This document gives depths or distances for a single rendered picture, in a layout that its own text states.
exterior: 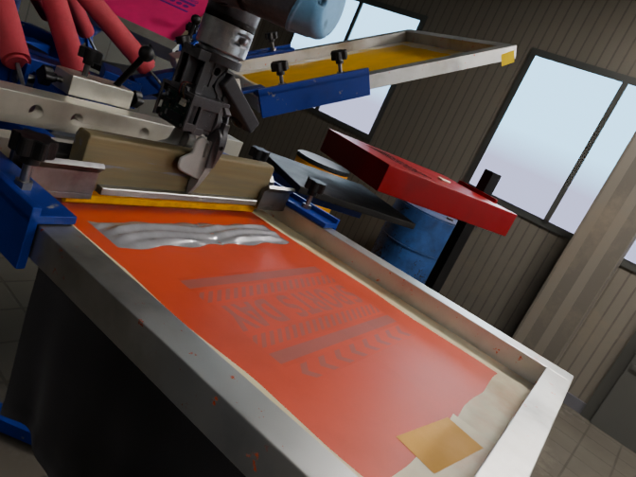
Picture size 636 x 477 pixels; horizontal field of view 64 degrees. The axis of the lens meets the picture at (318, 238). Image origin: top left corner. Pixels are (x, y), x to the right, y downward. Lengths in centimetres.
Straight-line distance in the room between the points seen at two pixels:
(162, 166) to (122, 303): 34
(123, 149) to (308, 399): 41
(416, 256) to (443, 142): 112
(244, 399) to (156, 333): 10
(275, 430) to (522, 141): 373
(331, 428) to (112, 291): 23
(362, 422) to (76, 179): 45
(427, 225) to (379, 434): 301
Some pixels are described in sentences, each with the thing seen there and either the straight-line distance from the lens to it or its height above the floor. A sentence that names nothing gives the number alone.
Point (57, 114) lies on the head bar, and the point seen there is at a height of 102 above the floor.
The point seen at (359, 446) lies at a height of 96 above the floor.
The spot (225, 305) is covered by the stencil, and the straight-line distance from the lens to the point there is 61.
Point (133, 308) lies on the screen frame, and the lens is 48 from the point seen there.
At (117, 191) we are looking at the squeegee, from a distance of 74.
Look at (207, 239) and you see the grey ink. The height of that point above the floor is 96.
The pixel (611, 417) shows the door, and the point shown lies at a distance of 395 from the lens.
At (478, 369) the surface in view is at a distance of 80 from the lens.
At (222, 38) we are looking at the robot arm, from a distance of 76.
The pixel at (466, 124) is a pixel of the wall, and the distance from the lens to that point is 421.
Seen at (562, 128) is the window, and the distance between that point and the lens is 398.
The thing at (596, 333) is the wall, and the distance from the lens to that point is 391.
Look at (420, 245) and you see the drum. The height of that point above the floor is 56.
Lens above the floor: 122
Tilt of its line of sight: 15 degrees down
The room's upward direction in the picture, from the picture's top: 24 degrees clockwise
